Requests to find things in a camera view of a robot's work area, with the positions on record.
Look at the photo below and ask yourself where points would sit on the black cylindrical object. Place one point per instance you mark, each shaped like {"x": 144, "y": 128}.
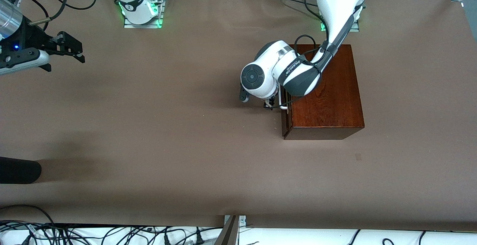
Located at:
{"x": 18, "y": 170}

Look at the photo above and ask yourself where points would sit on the black power plug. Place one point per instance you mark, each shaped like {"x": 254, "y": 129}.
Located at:
{"x": 166, "y": 239}
{"x": 199, "y": 238}

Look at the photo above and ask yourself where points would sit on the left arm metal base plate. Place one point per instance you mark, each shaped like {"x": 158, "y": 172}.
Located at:
{"x": 356, "y": 28}

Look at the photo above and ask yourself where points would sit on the small metal bracket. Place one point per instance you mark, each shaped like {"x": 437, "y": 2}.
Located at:
{"x": 242, "y": 220}

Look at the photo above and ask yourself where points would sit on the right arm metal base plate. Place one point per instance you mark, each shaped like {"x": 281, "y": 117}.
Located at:
{"x": 128, "y": 25}

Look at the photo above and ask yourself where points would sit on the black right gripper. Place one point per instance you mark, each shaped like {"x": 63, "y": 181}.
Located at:
{"x": 32, "y": 37}

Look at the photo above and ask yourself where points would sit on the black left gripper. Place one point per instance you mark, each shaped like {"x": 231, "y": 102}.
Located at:
{"x": 269, "y": 105}

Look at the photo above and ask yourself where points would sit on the dark brown wooden cabinet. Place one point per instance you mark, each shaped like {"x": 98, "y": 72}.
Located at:
{"x": 328, "y": 114}

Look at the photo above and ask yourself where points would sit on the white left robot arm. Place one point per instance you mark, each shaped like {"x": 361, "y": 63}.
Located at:
{"x": 261, "y": 77}

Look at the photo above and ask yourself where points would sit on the dark wooden strut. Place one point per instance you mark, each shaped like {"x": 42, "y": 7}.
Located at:
{"x": 228, "y": 235}

